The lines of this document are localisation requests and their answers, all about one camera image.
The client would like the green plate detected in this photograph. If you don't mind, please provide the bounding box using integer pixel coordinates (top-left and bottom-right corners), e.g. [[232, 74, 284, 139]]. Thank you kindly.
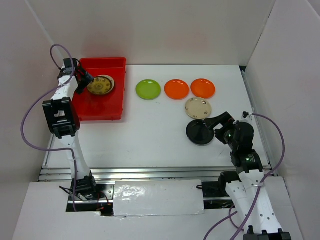
[[135, 79, 161, 100]]

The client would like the aluminium rail frame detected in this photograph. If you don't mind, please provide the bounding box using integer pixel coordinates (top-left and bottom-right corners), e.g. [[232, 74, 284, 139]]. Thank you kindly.
[[37, 64, 280, 213]]

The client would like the red plastic bin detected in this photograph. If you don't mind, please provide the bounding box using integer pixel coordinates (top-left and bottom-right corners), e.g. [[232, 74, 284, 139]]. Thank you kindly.
[[72, 57, 126, 121]]

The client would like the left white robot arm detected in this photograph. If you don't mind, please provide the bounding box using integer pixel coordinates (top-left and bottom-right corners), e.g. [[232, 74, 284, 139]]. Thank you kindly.
[[42, 58, 99, 200]]

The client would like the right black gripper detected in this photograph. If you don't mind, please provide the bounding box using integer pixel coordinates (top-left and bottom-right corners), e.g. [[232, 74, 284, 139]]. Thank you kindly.
[[204, 111, 238, 150]]

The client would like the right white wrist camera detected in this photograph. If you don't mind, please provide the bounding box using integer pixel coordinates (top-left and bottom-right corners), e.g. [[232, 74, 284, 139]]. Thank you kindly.
[[242, 111, 253, 122]]

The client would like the orange plate right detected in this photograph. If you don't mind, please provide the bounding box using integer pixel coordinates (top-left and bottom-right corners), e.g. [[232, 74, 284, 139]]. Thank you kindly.
[[190, 78, 216, 99]]

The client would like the orange plate middle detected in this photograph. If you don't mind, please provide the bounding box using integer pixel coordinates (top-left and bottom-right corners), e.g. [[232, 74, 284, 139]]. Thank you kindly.
[[164, 79, 190, 100]]

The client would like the brown yellow patterned plate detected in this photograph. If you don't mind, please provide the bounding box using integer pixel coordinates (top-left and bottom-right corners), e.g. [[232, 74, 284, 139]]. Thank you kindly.
[[86, 75, 111, 96]]

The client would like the white foil cover sheet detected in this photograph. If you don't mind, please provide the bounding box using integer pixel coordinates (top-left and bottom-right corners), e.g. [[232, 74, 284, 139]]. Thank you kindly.
[[113, 179, 205, 217]]

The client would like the orange plate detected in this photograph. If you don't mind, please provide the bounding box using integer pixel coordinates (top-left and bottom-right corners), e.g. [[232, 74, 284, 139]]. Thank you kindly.
[[190, 78, 216, 99], [164, 79, 190, 100]]

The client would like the black plate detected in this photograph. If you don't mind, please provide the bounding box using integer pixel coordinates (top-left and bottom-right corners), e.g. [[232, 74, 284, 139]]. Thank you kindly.
[[186, 119, 215, 146]]

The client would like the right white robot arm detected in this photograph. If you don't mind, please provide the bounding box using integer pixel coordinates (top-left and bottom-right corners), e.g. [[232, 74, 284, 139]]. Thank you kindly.
[[204, 112, 292, 240]]

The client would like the cream floral plate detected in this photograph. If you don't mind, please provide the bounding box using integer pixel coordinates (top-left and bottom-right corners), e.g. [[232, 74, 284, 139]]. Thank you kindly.
[[100, 75, 115, 94], [184, 97, 212, 120]]

